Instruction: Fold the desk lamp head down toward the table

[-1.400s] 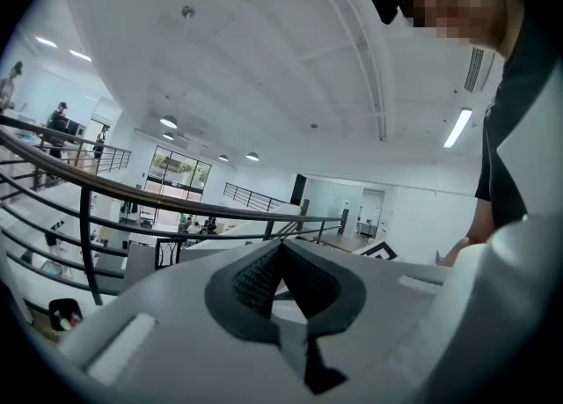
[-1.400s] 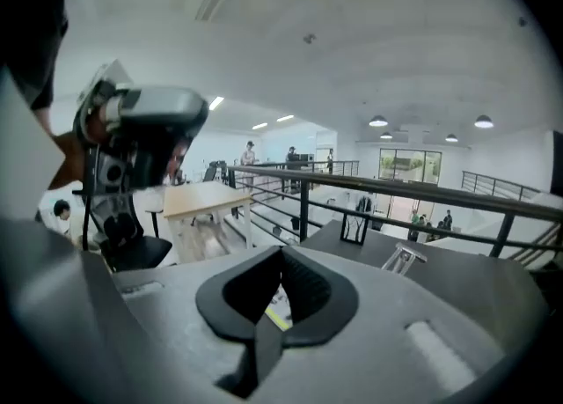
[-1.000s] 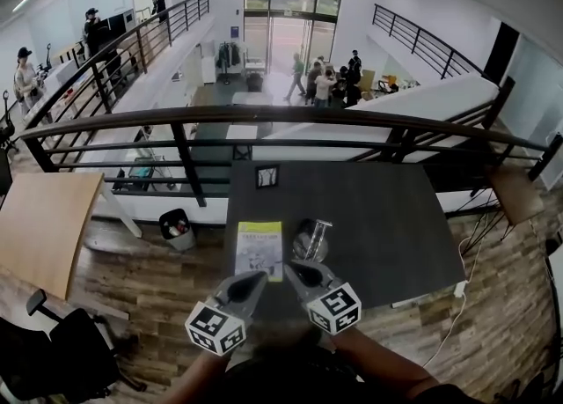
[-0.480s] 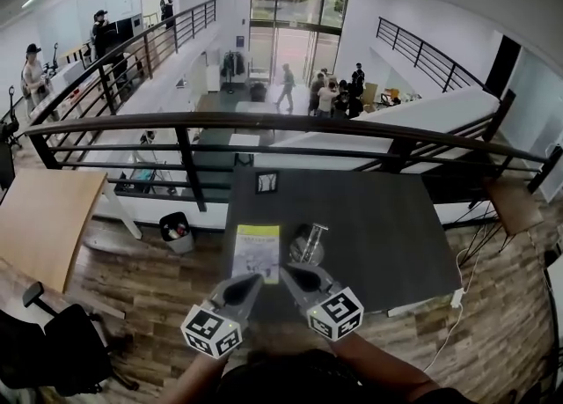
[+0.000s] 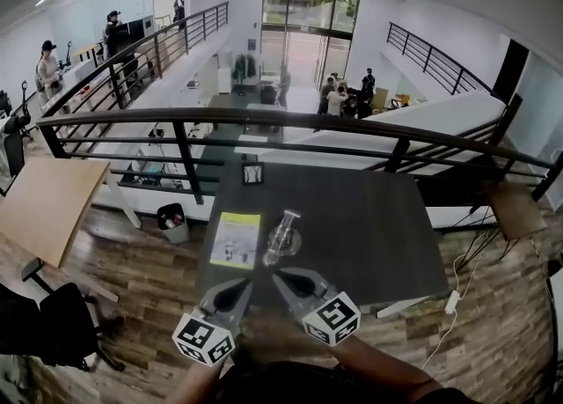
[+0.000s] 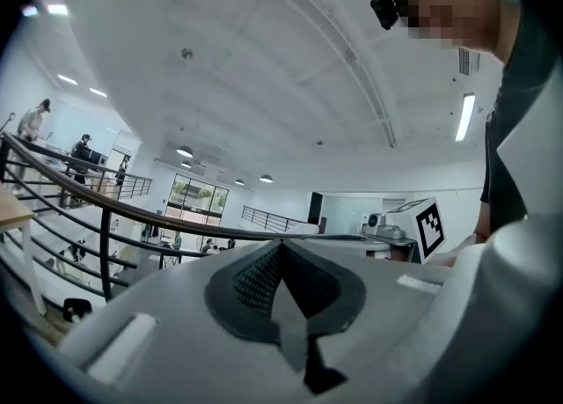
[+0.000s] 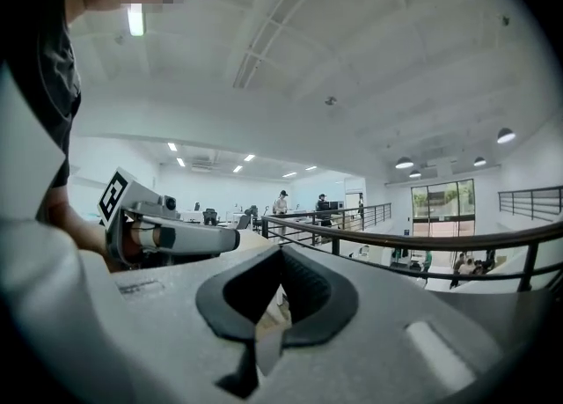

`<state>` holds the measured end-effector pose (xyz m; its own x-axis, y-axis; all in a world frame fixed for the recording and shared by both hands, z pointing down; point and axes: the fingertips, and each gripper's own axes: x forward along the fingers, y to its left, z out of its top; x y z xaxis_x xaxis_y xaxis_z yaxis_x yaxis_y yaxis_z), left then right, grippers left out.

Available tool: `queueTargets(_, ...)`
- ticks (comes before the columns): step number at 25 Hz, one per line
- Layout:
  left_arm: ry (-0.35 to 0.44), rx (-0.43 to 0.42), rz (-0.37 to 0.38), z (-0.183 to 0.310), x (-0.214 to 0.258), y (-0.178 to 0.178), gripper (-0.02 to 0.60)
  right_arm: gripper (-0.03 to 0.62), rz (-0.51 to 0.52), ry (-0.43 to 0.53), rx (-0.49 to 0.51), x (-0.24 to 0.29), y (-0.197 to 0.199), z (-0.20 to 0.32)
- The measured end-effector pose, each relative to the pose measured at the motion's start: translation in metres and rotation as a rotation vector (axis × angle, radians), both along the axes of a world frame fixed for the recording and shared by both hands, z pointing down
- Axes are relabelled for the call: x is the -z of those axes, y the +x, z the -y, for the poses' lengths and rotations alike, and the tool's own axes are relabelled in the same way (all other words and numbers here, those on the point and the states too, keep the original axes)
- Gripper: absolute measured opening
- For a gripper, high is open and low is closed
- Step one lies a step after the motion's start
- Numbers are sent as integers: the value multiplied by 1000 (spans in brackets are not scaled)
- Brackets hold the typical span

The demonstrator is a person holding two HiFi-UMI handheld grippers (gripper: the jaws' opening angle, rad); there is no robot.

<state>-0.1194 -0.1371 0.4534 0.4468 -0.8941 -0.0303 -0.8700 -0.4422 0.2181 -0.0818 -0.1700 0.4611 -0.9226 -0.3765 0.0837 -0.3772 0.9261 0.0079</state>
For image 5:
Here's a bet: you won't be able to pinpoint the person's right forearm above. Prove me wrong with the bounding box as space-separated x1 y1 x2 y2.
327 334 443 397

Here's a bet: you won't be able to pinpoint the large glass entrance doors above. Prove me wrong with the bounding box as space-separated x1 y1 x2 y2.
260 0 362 92

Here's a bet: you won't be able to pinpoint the person's dark clothing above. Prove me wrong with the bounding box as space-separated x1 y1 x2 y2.
217 360 489 404

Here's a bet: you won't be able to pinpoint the small wooden side table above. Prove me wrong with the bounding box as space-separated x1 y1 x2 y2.
480 179 549 261

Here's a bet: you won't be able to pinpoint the short dark balcony railing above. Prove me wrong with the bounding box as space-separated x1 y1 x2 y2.
386 21 503 99

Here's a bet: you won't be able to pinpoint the black mesh office chair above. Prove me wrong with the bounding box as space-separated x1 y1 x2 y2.
0 79 34 197

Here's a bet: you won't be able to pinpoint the long dark balcony railing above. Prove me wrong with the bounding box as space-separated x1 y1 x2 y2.
40 1 230 118

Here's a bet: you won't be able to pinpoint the black monitor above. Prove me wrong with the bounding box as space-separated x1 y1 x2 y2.
115 16 156 43

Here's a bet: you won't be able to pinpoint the white cable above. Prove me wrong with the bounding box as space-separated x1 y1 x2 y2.
420 252 486 371

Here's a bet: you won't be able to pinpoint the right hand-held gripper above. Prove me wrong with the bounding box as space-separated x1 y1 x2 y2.
271 267 362 348

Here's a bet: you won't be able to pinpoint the light wooden desk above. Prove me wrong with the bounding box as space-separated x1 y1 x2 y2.
0 156 143 269

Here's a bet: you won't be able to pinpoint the dark table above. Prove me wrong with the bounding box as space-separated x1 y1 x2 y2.
194 159 450 309

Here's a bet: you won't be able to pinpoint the yellow-green booklet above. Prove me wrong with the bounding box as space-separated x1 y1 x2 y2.
208 211 262 270

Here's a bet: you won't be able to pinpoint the dark curved metal railing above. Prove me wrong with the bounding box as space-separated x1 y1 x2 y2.
36 107 560 206

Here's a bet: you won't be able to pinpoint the coat rack with dark clothes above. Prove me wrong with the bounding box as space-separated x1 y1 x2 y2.
231 53 258 99

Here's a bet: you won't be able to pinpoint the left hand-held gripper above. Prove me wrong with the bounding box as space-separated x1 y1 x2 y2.
172 277 255 368

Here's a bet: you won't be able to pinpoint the person's left forearm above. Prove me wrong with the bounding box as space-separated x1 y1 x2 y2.
174 360 226 404

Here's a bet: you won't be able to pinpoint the grey trash bin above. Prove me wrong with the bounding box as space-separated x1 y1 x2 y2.
156 202 192 246

